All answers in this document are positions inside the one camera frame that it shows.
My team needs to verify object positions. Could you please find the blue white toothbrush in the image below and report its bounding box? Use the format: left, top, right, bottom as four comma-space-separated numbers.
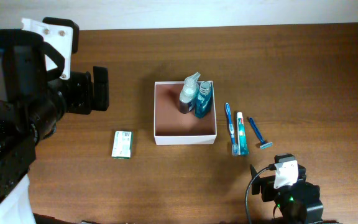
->
225, 103, 239, 156

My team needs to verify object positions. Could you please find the teal toothpaste tube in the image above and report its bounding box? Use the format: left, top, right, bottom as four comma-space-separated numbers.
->
236, 112, 249, 156

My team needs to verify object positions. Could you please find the clear blue spray bottle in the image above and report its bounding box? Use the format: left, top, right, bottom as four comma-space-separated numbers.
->
179, 72, 201, 114

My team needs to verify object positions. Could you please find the teal mouthwash bottle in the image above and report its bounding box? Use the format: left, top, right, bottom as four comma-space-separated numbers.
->
195, 81, 213, 119

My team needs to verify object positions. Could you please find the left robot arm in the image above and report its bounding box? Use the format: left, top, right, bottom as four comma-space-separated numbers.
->
0, 29, 109, 223

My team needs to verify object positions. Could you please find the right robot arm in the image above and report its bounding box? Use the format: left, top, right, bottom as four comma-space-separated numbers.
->
246, 165, 324, 224

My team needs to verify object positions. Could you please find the blue disposable razor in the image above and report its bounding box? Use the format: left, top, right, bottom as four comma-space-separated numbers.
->
247, 117, 273, 149

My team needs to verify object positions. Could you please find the white green soap box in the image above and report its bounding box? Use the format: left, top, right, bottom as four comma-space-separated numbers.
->
111, 131, 133, 159

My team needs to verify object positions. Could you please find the white square cardboard box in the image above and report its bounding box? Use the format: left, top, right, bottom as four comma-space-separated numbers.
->
154, 81, 218, 145

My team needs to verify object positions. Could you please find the right black camera cable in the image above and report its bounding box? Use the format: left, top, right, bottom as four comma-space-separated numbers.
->
244, 164, 276, 224

